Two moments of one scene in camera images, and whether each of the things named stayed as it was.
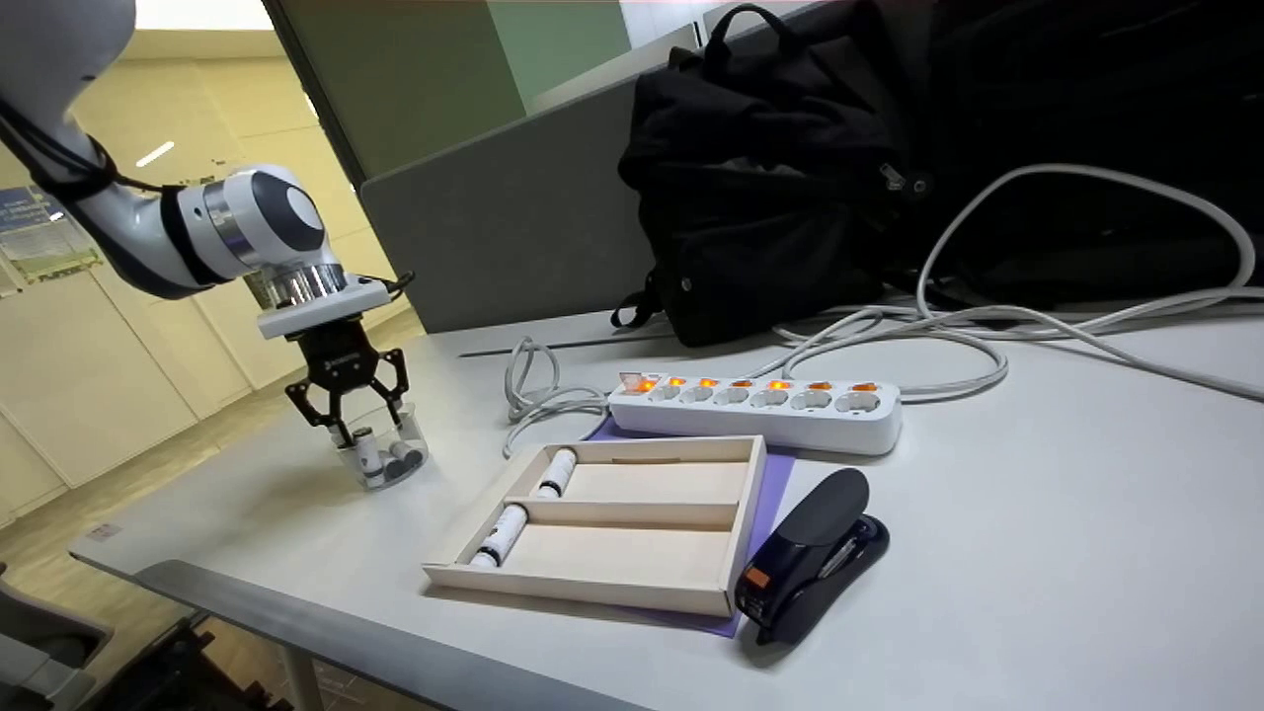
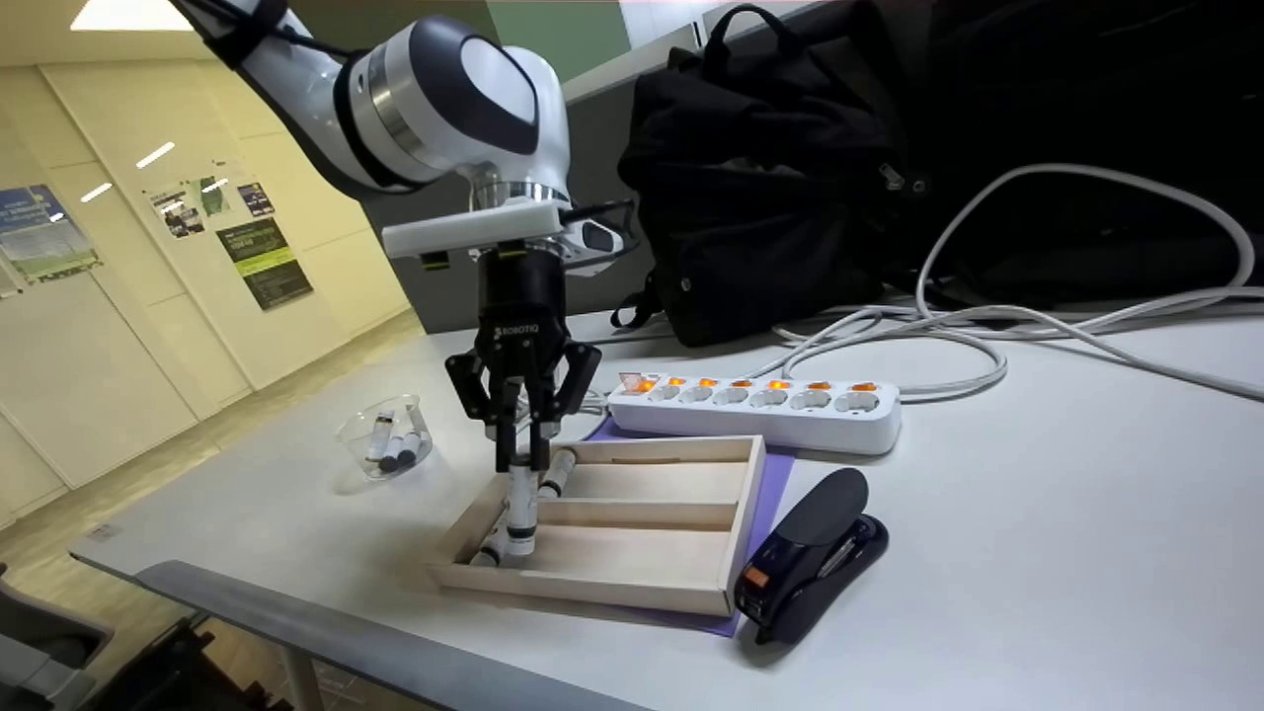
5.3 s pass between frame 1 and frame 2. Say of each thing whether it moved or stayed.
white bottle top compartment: stayed
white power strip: stayed
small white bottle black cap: moved
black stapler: stayed
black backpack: stayed
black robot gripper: moved
